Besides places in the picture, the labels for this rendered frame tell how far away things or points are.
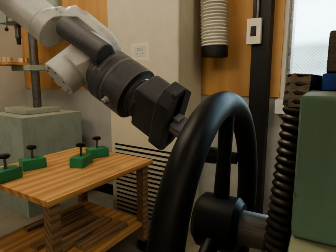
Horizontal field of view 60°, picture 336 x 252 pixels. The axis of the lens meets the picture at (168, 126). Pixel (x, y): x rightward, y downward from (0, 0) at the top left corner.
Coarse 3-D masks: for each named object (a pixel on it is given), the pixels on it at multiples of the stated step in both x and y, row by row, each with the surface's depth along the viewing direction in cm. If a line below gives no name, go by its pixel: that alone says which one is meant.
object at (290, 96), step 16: (288, 80) 22; (304, 80) 21; (320, 80) 21; (288, 96) 22; (288, 112) 22; (288, 128) 22; (288, 144) 22; (288, 160) 22; (288, 176) 22; (272, 192) 23; (288, 192) 22; (272, 208) 23; (288, 208) 22; (272, 224) 23; (288, 224) 22; (272, 240) 23; (288, 240) 22
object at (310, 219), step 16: (304, 96) 17; (320, 96) 16; (304, 112) 17; (320, 112) 16; (304, 128) 17; (320, 128) 17; (304, 144) 17; (320, 144) 17; (304, 160) 17; (320, 160) 17; (304, 176) 17; (320, 176) 17; (304, 192) 17; (320, 192) 17; (304, 208) 18; (320, 208) 17; (304, 224) 18; (320, 224) 17; (320, 240) 17
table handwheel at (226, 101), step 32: (224, 96) 28; (192, 128) 23; (224, 128) 31; (192, 160) 22; (224, 160) 31; (256, 160) 42; (160, 192) 21; (192, 192) 21; (224, 192) 31; (256, 192) 44; (160, 224) 20; (192, 224) 31; (224, 224) 29; (256, 224) 29
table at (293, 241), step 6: (294, 240) 18; (300, 240) 18; (306, 240) 18; (288, 246) 18; (294, 246) 17; (300, 246) 17; (306, 246) 17; (312, 246) 17; (318, 246) 17; (324, 246) 17; (330, 246) 17
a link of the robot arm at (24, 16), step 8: (0, 0) 50; (8, 0) 50; (16, 0) 50; (24, 0) 50; (32, 0) 50; (40, 0) 50; (0, 8) 52; (8, 8) 50; (16, 8) 50; (24, 8) 49; (32, 8) 49; (40, 8) 49; (8, 16) 52; (16, 16) 50; (24, 16) 50; (32, 16) 49; (24, 24) 50
